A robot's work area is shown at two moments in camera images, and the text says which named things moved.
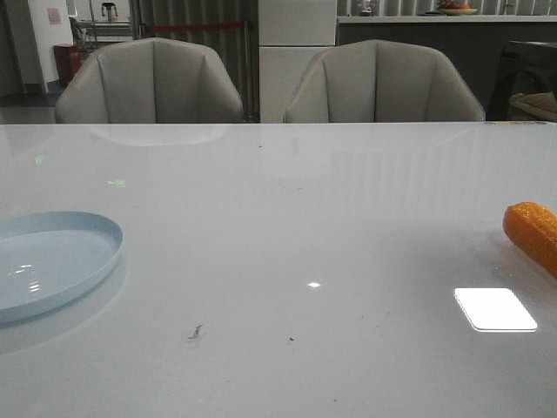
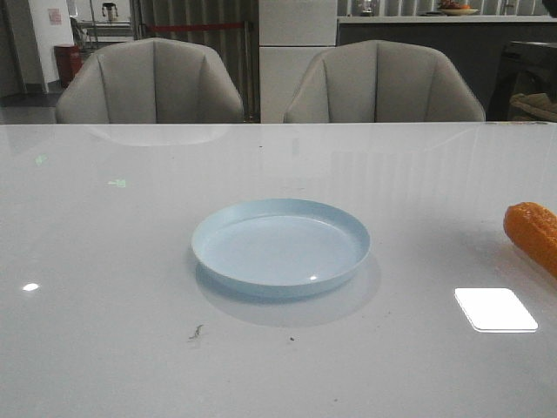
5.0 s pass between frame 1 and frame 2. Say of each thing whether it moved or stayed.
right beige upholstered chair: stayed
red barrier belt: stayed
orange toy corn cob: stayed
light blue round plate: moved
